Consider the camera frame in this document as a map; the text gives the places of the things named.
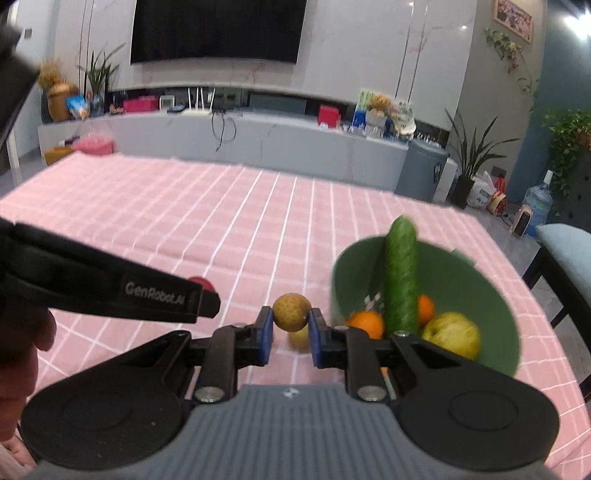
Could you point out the pink checked tablecloth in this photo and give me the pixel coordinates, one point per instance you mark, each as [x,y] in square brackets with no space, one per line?
[184,221]

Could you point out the white plastic bag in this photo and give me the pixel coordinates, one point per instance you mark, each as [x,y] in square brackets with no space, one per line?
[480,191]

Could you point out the light blue seat cushion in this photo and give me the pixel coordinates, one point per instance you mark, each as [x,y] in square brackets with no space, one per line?
[565,251]

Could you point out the tall green potted plant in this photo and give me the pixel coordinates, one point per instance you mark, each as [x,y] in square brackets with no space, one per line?
[97,78]

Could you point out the red box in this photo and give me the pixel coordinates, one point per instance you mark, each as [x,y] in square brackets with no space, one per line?
[330,117]

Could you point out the orange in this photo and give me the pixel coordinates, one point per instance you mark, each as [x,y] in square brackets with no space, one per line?
[367,323]
[427,311]

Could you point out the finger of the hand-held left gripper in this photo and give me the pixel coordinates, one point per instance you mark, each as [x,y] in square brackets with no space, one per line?
[210,304]

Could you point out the green cucumber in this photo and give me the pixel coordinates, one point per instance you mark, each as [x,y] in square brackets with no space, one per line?
[401,277]

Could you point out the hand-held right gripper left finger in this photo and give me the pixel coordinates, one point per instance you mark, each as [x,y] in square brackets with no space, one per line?
[264,336]

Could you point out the gold vase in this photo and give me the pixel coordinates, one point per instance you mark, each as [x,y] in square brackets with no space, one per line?
[61,101]

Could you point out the teddy bear bouquet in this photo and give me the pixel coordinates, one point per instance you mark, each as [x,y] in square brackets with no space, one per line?
[379,113]

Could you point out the person's left hand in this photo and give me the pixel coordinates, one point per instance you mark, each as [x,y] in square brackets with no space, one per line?
[23,350]

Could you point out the small white heater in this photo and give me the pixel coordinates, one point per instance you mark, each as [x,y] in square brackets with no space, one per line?
[522,222]

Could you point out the hanging vine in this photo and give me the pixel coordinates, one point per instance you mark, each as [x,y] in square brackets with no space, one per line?
[510,50]

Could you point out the grey tv cabinet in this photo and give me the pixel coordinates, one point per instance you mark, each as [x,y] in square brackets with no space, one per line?
[277,143]

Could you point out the small white clock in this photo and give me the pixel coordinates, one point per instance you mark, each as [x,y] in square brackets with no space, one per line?
[167,102]

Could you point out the pink tissue box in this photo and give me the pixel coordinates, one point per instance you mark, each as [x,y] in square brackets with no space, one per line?
[138,106]

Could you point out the white router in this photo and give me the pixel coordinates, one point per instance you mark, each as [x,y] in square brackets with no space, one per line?
[198,104]

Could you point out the red and white bag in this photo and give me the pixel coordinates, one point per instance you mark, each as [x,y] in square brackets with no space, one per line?
[497,202]

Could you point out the long-leaf potted plant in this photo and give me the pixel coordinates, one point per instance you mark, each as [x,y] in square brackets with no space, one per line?
[468,161]

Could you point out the black chair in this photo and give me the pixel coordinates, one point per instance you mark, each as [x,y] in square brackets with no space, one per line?
[542,281]

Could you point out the black wall television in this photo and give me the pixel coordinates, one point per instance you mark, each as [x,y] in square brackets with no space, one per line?
[217,30]

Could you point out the dark cabinet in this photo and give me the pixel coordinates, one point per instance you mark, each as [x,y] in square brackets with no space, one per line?
[579,194]

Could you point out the blue snack bag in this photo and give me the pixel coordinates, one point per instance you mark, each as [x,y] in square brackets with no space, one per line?
[77,107]

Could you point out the green colander bowl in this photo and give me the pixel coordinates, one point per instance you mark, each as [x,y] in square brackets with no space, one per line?
[480,295]

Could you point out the framed wall picture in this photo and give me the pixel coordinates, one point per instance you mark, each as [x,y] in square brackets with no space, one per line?
[512,18]

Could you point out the red tomato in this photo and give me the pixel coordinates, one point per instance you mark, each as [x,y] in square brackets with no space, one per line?
[201,282]

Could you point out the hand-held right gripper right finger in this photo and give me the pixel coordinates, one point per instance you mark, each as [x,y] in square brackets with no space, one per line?
[316,338]

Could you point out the yellow-green pear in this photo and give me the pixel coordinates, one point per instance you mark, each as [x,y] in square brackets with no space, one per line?
[452,334]

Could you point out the grey trash bin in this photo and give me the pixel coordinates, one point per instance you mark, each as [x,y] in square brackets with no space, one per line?
[420,170]

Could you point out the leafy pothos plant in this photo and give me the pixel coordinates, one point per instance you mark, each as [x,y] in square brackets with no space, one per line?
[568,138]

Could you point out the yellow box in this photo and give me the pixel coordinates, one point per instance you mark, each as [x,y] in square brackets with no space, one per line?
[57,156]

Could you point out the dark blurred object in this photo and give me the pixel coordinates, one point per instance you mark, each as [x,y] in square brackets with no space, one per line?
[16,83]

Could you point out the pink plastic box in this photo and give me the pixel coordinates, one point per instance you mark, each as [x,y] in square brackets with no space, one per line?
[94,144]

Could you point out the blue water bottle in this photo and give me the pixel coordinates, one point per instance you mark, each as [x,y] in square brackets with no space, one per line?
[538,207]

